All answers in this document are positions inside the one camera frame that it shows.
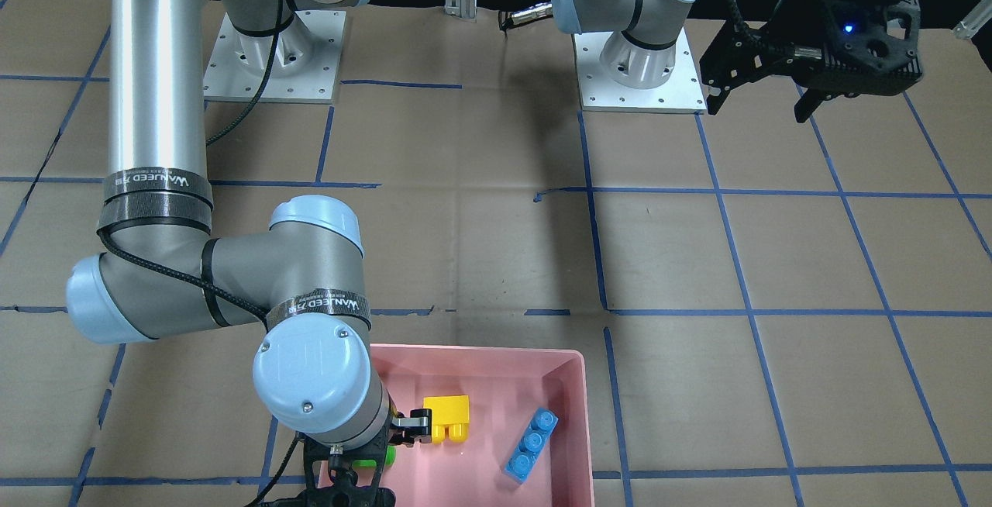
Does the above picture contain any pink plastic box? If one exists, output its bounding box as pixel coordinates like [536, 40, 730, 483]
[370, 344, 594, 506]

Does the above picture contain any yellow toy block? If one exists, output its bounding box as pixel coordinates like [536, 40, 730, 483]
[422, 395, 470, 444]

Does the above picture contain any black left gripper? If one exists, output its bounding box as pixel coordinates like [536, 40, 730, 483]
[699, 0, 924, 123]

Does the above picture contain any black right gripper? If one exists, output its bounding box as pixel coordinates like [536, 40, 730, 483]
[298, 409, 432, 506]

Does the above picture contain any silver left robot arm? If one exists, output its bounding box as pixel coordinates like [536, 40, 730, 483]
[550, 0, 922, 122]

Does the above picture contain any blue toy block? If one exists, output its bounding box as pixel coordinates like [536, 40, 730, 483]
[504, 408, 559, 485]

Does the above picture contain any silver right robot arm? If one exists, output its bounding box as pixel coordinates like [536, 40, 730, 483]
[65, 0, 432, 506]

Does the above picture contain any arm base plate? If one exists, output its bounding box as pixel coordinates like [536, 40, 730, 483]
[573, 29, 706, 114]
[203, 9, 347, 104]

